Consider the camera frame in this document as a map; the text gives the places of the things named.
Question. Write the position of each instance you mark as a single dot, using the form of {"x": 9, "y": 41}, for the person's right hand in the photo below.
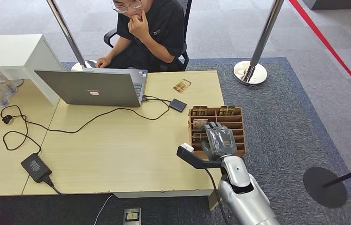
{"x": 103, "y": 62}

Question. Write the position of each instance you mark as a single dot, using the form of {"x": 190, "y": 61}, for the person's left hand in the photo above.
{"x": 138, "y": 26}

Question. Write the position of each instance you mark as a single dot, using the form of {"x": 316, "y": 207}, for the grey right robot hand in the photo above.
{"x": 222, "y": 141}

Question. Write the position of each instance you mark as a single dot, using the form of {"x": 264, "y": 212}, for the brown printed card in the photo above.
{"x": 199, "y": 110}
{"x": 198, "y": 138}
{"x": 182, "y": 85}
{"x": 198, "y": 124}
{"x": 227, "y": 110}

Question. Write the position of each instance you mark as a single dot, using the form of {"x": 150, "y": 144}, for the person's left forearm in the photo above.
{"x": 160, "y": 49}

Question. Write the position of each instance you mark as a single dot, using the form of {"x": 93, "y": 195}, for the person's right forearm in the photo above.
{"x": 118, "y": 49}

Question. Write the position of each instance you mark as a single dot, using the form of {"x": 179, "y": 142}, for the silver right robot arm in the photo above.
{"x": 244, "y": 202}

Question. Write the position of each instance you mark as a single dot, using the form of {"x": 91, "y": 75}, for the wooden card holder box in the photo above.
{"x": 231, "y": 119}

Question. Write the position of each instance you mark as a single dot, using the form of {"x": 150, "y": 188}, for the person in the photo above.
{"x": 163, "y": 28}

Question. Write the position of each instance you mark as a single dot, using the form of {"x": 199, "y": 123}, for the eyeglasses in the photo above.
{"x": 135, "y": 5}

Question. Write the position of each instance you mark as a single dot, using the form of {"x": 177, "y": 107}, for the grey laptop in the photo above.
{"x": 94, "y": 90}

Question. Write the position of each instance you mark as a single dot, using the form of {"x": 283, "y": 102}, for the small black square device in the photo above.
{"x": 177, "y": 105}

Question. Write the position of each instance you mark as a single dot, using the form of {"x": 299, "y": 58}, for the dark grey floor rug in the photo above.
{"x": 287, "y": 124}

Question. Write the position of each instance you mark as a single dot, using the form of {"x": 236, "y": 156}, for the white cabinet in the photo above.
{"x": 7, "y": 49}

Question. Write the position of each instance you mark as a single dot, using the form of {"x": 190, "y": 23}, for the metal floor socket box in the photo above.
{"x": 132, "y": 216}

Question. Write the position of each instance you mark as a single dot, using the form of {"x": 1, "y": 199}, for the black power adapter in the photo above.
{"x": 35, "y": 167}

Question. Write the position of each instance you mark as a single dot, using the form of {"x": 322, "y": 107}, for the red barrier belt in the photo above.
{"x": 328, "y": 43}

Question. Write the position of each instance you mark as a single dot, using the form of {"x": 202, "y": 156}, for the dark grey plinth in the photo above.
{"x": 334, "y": 3}

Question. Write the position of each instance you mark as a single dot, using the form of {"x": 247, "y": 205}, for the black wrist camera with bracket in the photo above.
{"x": 194, "y": 160}

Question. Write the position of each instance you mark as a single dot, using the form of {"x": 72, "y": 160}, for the chrome stanchion post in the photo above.
{"x": 265, "y": 31}
{"x": 66, "y": 31}

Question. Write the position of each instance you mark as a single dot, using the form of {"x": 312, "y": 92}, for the black stanchion post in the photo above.
{"x": 324, "y": 186}

